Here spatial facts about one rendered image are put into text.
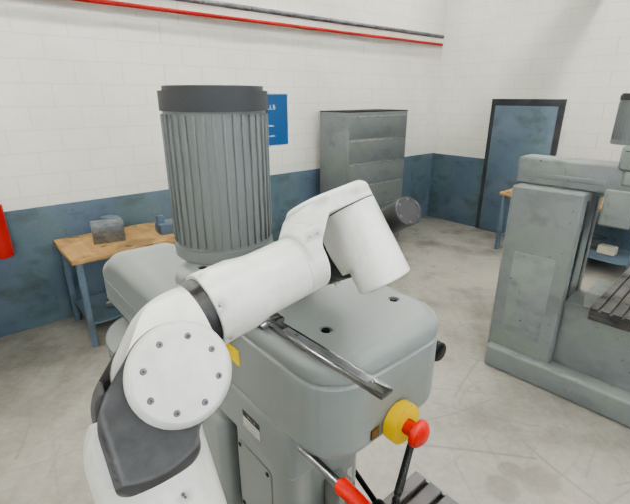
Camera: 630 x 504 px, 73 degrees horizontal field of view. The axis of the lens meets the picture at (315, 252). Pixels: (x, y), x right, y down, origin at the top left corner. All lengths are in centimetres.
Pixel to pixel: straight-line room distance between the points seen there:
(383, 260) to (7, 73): 446
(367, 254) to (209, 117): 42
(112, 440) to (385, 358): 35
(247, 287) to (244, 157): 44
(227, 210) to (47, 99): 407
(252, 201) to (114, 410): 55
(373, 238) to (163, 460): 29
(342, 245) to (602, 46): 691
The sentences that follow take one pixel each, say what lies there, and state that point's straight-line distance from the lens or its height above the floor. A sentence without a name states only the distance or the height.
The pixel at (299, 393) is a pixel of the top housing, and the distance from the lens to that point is 58.
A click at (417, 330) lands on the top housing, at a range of 63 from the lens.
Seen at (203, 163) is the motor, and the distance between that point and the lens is 79.
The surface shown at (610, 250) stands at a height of 30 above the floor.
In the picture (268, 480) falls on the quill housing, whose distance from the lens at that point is 86.
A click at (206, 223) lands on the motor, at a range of 81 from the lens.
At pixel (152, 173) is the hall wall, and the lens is 507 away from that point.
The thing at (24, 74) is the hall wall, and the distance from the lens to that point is 477.
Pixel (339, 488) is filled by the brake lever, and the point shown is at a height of 171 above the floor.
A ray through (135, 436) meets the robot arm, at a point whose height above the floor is 197.
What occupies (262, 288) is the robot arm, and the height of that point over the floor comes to 203.
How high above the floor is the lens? 219
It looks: 20 degrees down
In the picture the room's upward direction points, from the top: straight up
